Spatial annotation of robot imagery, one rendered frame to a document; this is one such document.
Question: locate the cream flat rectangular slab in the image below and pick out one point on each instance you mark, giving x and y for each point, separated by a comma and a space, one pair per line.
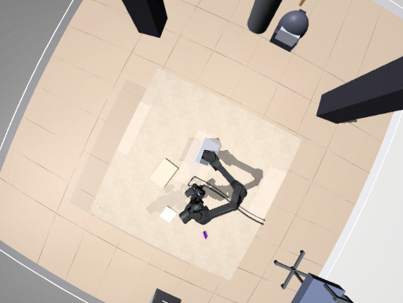
163, 173

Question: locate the white flat square pad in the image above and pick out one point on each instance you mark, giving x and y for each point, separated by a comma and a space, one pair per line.
168, 214

